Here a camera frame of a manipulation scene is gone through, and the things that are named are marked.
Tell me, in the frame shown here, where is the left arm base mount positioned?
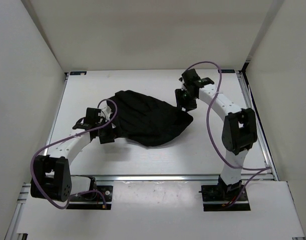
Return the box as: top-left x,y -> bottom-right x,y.
67,176 -> 113,211

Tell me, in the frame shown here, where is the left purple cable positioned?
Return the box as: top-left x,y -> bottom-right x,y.
30,98 -> 118,210

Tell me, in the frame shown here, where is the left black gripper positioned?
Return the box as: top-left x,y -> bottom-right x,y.
95,116 -> 128,144

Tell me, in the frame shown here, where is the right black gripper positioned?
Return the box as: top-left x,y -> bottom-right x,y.
174,88 -> 197,113

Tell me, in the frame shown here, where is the purple cable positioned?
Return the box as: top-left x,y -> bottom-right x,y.
30,98 -> 118,210
185,61 -> 271,208

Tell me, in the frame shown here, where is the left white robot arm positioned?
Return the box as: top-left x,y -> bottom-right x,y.
30,104 -> 118,210

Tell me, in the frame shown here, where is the black skirt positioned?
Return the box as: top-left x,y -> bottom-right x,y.
110,90 -> 193,147

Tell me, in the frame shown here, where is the right blue corner label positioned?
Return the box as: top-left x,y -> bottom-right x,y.
218,69 -> 235,74

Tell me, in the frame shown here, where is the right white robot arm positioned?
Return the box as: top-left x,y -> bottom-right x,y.
175,77 -> 257,200

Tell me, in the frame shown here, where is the left blue corner label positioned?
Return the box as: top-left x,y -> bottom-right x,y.
70,71 -> 87,76

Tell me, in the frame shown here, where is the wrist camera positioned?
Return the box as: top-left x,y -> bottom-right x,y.
181,68 -> 200,85
84,107 -> 101,125

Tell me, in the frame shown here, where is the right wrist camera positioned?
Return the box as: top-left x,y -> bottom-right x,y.
181,68 -> 200,85

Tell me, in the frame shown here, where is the blue corner label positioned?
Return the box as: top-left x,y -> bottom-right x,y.
70,71 -> 87,76
218,69 -> 235,74

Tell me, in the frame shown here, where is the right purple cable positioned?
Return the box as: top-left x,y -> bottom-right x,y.
185,61 -> 271,208

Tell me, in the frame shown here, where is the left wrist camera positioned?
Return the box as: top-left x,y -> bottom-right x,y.
84,107 -> 101,125

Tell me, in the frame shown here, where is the white front cover panel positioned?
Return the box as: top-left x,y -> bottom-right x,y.
18,181 -> 304,240

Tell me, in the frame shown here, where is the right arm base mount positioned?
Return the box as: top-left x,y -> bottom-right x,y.
199,185 -> 251,212

